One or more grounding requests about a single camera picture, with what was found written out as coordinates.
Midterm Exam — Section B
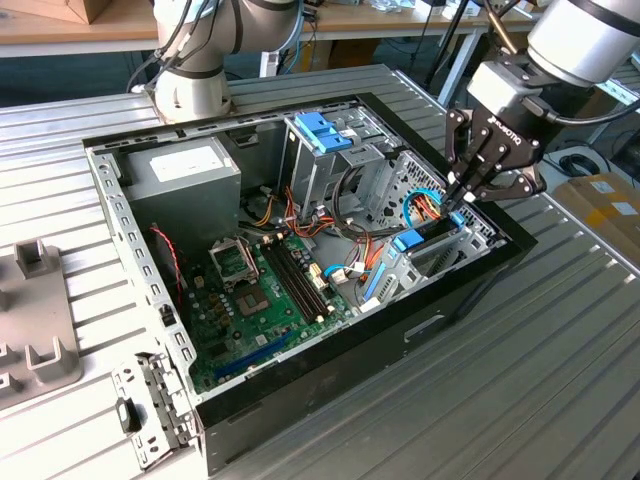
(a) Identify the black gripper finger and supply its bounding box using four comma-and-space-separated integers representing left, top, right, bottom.
442, 108, 495, 208
463, 143, 549, 204

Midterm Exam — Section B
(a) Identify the orange red yellow power wire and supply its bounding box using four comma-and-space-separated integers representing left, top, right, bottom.
417, 193, 447, 220

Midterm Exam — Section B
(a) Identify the hard disk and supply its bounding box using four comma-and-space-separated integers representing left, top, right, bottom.
363, 211, 470, 304

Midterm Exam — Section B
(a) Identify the grey disk bay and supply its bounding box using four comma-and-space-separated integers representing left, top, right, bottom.
358, 209, 506, 307

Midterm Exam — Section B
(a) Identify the labelled cardboard box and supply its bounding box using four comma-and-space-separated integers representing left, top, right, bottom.
551, 172, 640, 254

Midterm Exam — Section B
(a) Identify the plain brown cardboard box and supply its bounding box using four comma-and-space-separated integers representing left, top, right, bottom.
574, 87, 619, 129

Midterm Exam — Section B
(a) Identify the black tripod pole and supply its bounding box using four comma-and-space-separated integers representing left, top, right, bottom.
423, 0, 474, 89

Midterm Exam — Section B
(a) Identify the metal slat shelf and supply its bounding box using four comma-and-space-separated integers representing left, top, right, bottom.
594, 59, 640, 151

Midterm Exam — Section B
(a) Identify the blue drive cage latch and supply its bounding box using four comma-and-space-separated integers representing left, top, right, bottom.
294, 113, 367, 155

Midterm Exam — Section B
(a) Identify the grey metal drive cage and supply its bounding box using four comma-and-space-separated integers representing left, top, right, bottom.
278, 112, 401, 226

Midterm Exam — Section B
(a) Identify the black RAM slot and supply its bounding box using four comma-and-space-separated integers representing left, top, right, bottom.
261, 242, 316, 325
273, 238, 332, 318

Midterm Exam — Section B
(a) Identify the black open PC case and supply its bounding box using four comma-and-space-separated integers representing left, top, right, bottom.
81, 91, 539, 476

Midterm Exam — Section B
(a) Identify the CPU socket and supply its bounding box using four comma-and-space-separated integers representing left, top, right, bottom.
233, 282, 275, 319

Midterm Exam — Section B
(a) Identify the metal socket cover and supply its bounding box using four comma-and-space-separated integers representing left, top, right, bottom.
206, 237, 261, 294

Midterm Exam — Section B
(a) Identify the grey power supply unit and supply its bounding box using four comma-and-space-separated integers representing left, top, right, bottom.
122, 136, 243, 257

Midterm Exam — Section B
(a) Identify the green motherboard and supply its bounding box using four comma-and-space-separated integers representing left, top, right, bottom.
183, 232, 355, 396

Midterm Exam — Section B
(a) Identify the blue expansion slot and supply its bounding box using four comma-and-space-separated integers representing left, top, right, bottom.
213, 331, 295, 382

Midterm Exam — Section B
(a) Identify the black case fan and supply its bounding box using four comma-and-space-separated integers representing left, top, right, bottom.
148, 227, 187, 306

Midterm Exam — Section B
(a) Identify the grey parts rack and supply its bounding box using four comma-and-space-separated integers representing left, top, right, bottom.
0, 239, 84, 401

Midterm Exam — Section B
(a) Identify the grey wrist mount block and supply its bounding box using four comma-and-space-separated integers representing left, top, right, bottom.
465, 60, 542, 121

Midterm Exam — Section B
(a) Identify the black cable coil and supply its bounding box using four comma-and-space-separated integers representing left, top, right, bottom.
558, 153, 612, 177

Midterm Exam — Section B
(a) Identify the blue data wire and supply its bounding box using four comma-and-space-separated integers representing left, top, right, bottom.
401, 191, 446, 229
322, 264, 372, 282

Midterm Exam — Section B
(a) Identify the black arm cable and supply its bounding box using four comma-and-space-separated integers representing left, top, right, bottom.
522, 94, 640, 127
126, 0, 214, 96

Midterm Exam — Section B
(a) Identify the wooden desk white frame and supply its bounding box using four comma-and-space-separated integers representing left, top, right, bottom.
0, 0, 551, 109

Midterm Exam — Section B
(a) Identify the multicoloured wire bundle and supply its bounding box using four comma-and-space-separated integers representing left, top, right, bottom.
283, 185, 377, 254

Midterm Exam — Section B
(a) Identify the red black fan wire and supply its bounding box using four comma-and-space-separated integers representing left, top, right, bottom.
149, 224, 190, 292

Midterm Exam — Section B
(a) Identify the grey slot retainer bracket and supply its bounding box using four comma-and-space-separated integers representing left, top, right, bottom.
110, 351, 197, 472

